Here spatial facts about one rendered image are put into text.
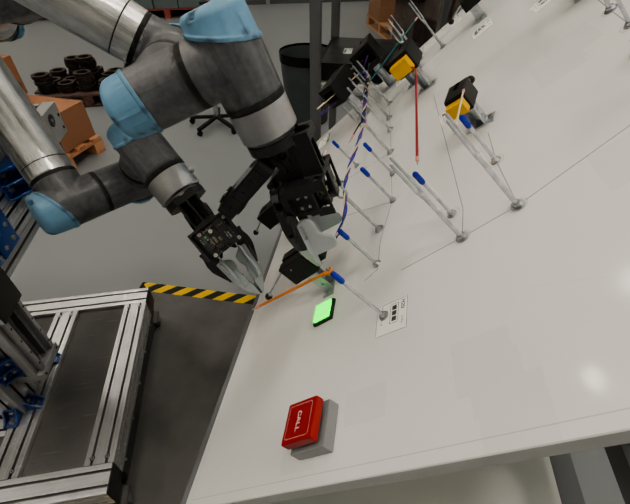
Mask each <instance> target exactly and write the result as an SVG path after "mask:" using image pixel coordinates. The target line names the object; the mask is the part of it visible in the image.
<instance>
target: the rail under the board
mask: <svg viewBox="0 0 630 504"><path fill-rule="evenodd" d="M282 231H283V230H282V228H280V231H279V234H278V237H277V239H276V242H275V245H274V248H273V250H272V253H271V256H270V259H269V261H268V264H267V267H266V270H265V272H264V275H263V279H264V282H265V279H266V276H267V273H268V271H269V268H270V265H271V262H272V259H273V256H274V254H275V251H276V248H277V245H278V242H279V240H280V237H281V234H282ZM259 296H260V294H256V297H255V300H254V303H253V305H252V308H251V311H250V314H249V316H248V319H247V322H246V325H245V327H244V330H243V333H242V336H241V338H240V341H239V344H238V347H237V349H236V352H235V355H234V358H233V361H232V363H231V366H230V369H229V372H228V374H227V377H226V380H225V383H224V385H223V388H222V391H221V394H220V396H219V399H218V402H217V405H216V407H215V410H214V413H213V416H212V418H211V421H210V424H209V427H208V429H207V432H206V435H205V438H204V440H203V443H202V446H201V449H200V451H199V454H198V457H197V460H196V462H195V465H194V468H193V471H192V473H191V476H190V479H189V482H188V484H187V487H186V490H185V493H184V495H183V498H182V501H181V504H186V502H187V499H188V496H189V493H190V491H191V488H192V485H193V482H194V479H195V476H196V474H197V471H198V468H199V465H200V462H201V460H202V457H203V454H204V451H205V448H206V445H207V443H208V440H209V437H210V434H211V431H212V429H213V426H214V423H215V420H216V417H217V414H218V412H219V409H220V406H221V403H222V400H223V397H224V395H225V392H226V389H227V386H228V383H229V381H230V378H231V375H232V372H233V369H234V366H235V364H236V361H237V358H238V355H239V352H240V350H241V347H242V344H243V341H244V338H245V335H246V333H247V330H248V327H249V324H250V321H251V319H252V316H253V313H254V310H252V309H253V308H255V306H256V304H257V302H258V299H259Z"/></svg>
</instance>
